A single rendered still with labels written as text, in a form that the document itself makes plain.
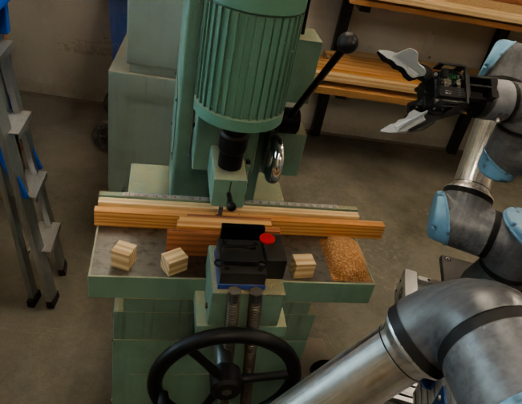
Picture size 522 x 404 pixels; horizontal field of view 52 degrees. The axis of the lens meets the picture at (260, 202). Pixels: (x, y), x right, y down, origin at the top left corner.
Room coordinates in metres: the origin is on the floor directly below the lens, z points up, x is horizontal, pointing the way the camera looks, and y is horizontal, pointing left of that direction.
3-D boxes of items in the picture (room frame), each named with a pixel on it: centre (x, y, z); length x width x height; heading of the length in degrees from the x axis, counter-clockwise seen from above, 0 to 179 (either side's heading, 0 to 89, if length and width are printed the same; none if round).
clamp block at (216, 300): (0.77, 0.00, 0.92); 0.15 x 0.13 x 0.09; 104
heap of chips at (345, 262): (0.93, -0.21, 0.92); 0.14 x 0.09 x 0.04; 14
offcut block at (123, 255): (0.78, 0.25, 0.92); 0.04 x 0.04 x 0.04; 83
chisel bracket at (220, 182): (0.97, 0.08, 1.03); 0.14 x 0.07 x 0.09; 14
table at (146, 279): (0.85, 0.02, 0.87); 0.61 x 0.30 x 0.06; 104
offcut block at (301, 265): (0.86, -0.12, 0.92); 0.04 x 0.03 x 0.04; 110
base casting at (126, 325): (1.07, 0.11, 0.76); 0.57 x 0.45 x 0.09; 14
